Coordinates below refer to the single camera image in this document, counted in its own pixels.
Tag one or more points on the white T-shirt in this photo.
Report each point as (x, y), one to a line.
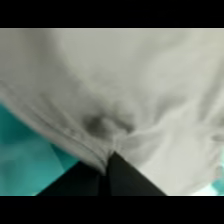
(133, 83)

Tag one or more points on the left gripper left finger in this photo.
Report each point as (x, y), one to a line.
(78, 183)

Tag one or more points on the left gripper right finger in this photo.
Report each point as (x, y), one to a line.
(130, 180)

